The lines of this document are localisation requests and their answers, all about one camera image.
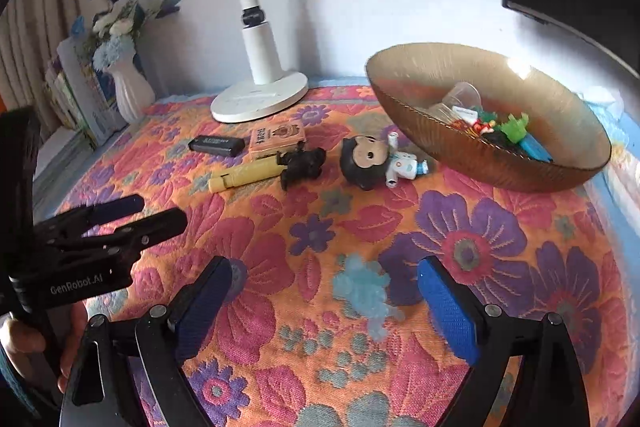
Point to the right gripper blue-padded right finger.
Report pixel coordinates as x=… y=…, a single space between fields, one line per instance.
x=549 y=390

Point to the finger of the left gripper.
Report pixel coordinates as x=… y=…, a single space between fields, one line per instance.
x=85 y=217
x=145 y=233

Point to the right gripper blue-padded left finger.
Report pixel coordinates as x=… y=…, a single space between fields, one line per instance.
x=101 y=389

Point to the black USB stick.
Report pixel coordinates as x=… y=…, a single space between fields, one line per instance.
x=216 y=145

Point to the yellow lighter tube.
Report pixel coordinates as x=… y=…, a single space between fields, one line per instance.
x=254 y=171

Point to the orange card box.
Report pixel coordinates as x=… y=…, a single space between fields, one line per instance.
x=276 y=137

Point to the black animal figurine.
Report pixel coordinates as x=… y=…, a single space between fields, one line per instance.
x=300 y=164

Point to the blue rectangular box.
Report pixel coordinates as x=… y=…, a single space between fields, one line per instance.
x=533 y=149

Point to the green translucent toy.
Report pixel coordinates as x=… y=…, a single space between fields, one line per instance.
x=515 y=129

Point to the red cartoon figurine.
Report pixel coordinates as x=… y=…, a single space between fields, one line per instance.
x=481 y=127

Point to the clear plastic cup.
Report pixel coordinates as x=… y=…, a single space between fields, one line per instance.
x=463 y=94

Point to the green teal jelly toy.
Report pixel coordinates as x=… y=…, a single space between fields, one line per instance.
x=362 y=285

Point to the black device with yellow label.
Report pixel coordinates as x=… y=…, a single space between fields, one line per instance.
x=498 y=138

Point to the white charger plug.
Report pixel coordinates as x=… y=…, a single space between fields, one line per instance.
x=470 y=116

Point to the person's left hand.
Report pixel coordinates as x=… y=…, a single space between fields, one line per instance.
x=21 y=343

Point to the white flat box stack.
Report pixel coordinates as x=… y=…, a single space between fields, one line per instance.
x=60 y=157

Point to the upright book stack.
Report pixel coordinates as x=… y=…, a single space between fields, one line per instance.
x=83 y=98

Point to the white ribbed vase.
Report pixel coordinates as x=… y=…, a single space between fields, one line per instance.
x=134 y=95

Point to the blue white artificial flowers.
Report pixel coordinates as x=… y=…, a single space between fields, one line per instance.
x=112 y=34

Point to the floral quilted table mat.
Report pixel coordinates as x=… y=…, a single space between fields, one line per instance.
x=324 y=325

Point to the white desk lamp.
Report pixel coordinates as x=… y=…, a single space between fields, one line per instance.
x=271 y=89

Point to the white oval dish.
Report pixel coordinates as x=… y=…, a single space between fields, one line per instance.
x=627 y=169

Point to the beige curtain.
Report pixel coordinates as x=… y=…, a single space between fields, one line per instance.
x=30 y=33

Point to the monkey astronaut figurine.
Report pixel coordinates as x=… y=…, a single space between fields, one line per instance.
x=366 y=162

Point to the blue tissue pack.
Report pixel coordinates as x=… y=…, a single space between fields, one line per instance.
x=609 y=100

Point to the brown glass bowl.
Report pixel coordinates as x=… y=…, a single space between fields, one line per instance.
x=410 y=78

